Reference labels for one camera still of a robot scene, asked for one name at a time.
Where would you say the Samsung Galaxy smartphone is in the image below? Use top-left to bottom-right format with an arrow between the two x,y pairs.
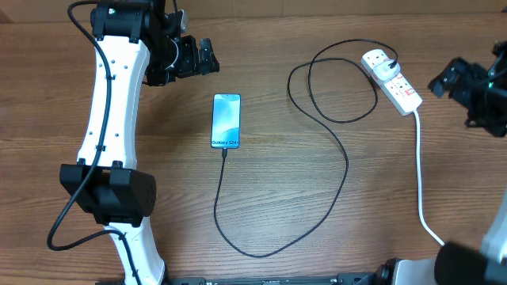
211,93 -> 241,149

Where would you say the black USB charging cable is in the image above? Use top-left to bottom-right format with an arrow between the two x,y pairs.
213,38 -> 399,259

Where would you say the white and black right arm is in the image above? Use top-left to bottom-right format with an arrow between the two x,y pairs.
359,41 -> 506,284

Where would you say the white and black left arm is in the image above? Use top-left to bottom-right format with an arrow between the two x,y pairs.
59,0 -> 219,284

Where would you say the white charger adapter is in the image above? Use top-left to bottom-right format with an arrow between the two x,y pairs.
373,60 -> 401,84

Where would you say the white power strip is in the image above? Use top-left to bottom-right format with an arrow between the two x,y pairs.
361,49 -> 422,116

